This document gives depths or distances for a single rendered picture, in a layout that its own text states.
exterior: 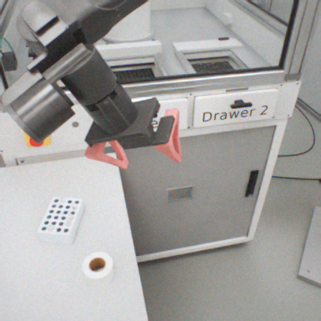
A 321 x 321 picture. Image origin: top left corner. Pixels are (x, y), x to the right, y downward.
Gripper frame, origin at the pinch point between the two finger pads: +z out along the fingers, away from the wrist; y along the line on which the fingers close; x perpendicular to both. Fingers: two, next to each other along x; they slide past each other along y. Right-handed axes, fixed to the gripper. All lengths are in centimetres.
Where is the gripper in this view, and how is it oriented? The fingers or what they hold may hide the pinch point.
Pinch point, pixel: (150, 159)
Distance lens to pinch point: 52.5
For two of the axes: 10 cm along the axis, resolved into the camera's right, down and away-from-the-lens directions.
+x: 2.2, -7.9, 5.7
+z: 4.4, 6.1, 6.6
